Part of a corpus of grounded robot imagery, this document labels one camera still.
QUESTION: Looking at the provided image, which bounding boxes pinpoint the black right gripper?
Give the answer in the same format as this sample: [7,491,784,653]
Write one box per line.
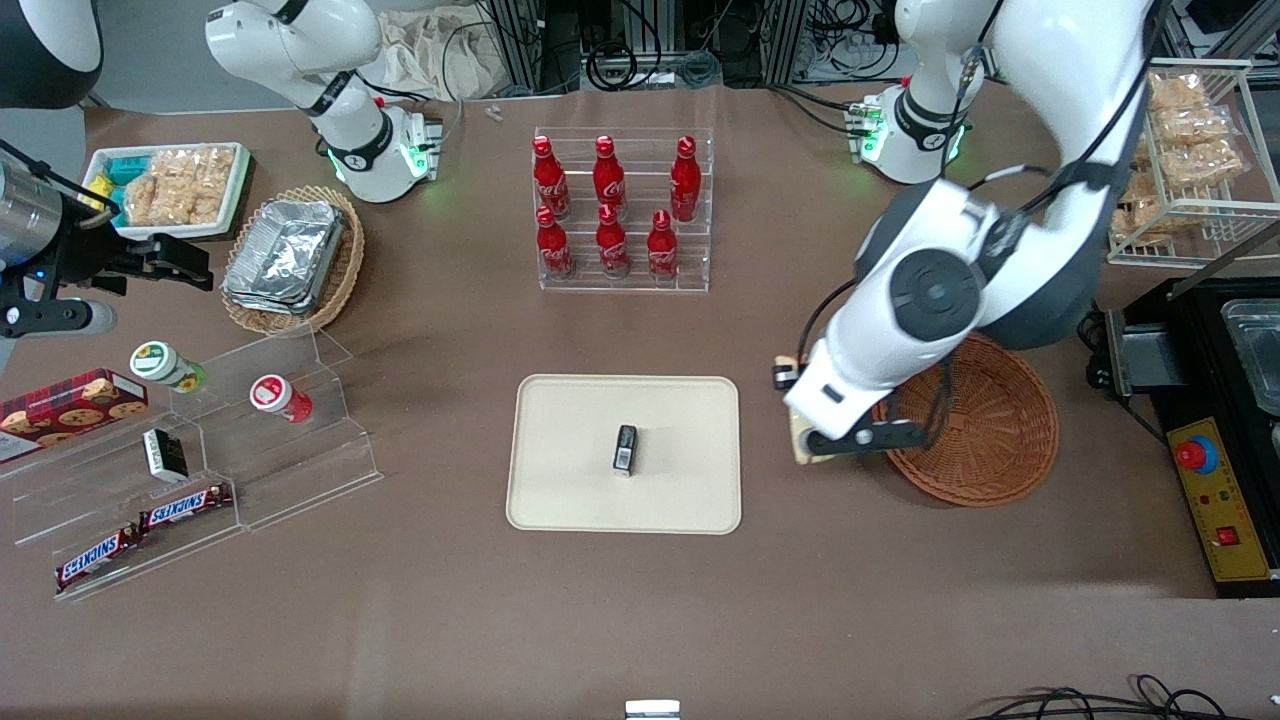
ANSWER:
[46,214,215,300]

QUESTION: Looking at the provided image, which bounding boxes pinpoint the triangular sandwich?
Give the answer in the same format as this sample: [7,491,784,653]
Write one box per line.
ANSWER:
[776,354,839,467]

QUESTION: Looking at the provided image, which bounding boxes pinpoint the white rectangular snack tray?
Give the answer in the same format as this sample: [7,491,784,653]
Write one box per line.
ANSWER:
[81,141,254,242]

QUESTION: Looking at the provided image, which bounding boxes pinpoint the light wicker basket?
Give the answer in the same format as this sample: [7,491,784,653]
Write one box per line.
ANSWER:
[219,184,367,339]

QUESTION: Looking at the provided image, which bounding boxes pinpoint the brown wicker basket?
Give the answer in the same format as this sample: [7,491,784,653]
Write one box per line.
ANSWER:
[870,331,1060,508]

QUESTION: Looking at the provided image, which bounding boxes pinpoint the beige plastic tray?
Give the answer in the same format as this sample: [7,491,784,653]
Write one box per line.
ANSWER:
[506,374,743,536]

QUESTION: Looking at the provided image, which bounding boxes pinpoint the clear bag of rice crackers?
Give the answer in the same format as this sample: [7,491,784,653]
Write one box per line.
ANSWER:
[122,146,237,228]

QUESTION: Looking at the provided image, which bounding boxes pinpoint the green cup with sunflower lid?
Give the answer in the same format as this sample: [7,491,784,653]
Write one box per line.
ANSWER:
[129,340,207,394]

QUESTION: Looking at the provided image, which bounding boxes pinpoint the teal snack packet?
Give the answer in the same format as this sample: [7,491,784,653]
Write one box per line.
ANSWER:
[103,152,153,189]

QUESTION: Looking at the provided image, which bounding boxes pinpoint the aluminium foil container stack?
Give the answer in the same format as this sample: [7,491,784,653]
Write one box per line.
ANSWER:
[221,198,347,317]

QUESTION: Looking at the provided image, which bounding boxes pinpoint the clear acrylic bottle rack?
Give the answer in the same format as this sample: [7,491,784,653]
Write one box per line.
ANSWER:
[532,126,717,295]

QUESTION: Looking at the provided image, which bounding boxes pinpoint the red cup with white lid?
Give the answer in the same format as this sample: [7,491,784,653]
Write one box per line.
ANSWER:
[249,373,314,425]

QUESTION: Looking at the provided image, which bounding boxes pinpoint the red cola bottle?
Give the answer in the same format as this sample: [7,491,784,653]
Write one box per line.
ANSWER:
[646,209,682,282]
[592,135,629,217]
[535,206,577,282]
[595,203,632,280]
[668,135,704,224]
[532,136,572,222]

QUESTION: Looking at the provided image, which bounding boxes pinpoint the red cookie box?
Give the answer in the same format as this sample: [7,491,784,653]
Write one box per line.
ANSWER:
[0,367,150,464]

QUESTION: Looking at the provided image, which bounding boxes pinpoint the small black and white box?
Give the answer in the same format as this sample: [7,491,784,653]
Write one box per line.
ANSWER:
[141,427,190,484]

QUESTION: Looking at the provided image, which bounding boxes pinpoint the clear acrylic stepped shelf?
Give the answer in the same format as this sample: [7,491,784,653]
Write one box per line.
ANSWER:
[0,400,243,603]
[168,326,385,533]

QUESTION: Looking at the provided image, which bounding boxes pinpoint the Snickers chocolate bar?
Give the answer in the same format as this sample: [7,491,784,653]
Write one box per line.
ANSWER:
[54,522,147,594]
[137,482,234,532]

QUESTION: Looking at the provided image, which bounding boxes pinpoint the beige cloth bag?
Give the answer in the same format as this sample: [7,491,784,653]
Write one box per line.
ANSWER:
[380,8,503,103]

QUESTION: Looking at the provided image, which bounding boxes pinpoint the grey black box on cart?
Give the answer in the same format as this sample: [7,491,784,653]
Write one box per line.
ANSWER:
[1104,305,1168,398]

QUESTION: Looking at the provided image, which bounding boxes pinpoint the bag of crackers in rack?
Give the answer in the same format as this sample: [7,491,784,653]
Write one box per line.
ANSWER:
[1158,140,1247,193]
[1110,172,1167,243]
[1148,74,1208,115]
[1148,106,1242,151]

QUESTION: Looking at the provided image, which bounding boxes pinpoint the black equipment cart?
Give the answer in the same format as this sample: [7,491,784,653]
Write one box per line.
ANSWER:
[1084,274,1280,601]

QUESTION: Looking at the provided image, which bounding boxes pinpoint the red emergency stop button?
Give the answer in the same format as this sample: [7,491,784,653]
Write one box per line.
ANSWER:
[1175,436,1220,477]

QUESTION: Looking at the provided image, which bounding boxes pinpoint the yellow control box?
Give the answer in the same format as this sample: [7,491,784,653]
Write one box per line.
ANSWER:
[1166,416,1274,584]

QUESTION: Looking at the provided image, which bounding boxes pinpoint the metal pan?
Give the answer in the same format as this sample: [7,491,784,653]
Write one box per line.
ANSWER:
[1220,297,1280,417]

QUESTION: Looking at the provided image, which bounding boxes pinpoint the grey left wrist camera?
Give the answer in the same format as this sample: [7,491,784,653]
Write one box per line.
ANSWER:
[806,418,928,458]

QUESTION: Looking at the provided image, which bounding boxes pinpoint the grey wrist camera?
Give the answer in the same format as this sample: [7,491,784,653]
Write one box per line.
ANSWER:
[806,418,928,458]
[0,298,119,340]

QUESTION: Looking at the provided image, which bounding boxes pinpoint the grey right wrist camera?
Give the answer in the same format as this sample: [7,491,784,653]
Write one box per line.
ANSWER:
[0,298,119,340]

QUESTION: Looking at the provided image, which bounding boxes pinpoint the black left arm base cables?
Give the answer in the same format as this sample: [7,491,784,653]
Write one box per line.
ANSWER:
[768,84,863,137]

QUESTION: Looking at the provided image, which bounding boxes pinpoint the black cables at cart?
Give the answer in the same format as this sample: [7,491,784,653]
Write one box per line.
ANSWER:
[1076,308,1116,393]

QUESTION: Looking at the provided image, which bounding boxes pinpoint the aluminium frame post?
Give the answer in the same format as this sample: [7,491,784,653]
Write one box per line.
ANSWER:
[766,0,813,87]
[488,0,583,97]

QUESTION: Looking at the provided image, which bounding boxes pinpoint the black coiled cable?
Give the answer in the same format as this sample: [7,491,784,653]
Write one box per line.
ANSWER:
[584,38,643,93]

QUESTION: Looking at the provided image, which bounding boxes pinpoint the black floor cables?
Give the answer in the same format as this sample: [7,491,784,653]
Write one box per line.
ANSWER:
[965,673,1280,720]

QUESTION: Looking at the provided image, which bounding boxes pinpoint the white wire rack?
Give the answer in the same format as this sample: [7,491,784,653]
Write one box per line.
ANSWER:
[1104,57,1280,270]

